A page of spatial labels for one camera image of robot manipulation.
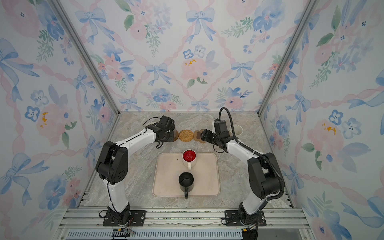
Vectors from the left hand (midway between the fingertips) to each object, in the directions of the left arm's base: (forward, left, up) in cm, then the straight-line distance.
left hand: (170, 135), depth 96 cm
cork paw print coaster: (+5, -17, -8) cm, 20 cm away
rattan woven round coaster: (+6, -10, -9) cm, 14 cm away
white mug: (+6, -45, -1) cm, 45 cm away
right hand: (-1, -22, +3) cm, 22 cm away
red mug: (-12, -12, -5) cm, 18 cm away
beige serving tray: (-17, 0, -9) cm, 19 cm away
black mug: (-27, -11, -7) cm, 30 cm away
